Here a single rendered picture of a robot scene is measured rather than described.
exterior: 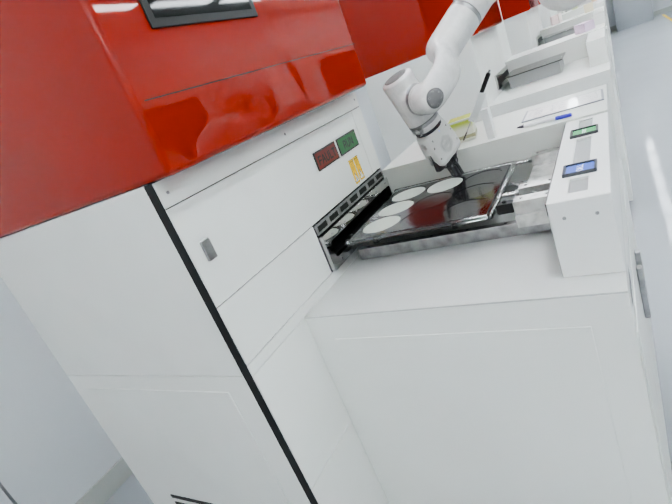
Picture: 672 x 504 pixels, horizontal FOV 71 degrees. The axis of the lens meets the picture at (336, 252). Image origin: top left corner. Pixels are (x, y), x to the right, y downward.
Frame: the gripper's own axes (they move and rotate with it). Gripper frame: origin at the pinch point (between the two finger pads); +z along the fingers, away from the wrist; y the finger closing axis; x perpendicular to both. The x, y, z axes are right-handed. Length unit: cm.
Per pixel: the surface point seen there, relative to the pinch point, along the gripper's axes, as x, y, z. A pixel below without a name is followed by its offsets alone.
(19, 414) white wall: 126, -140, -12
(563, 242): -49, -31, -8
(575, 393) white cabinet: -49, -47, 15
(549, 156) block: -21.7, 9.2, 6.0
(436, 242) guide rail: -12.8, -27.7, -1.0
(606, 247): -54, -30, -5
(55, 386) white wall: 133, -127, -8
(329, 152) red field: 12.4, -21.3, -27.2
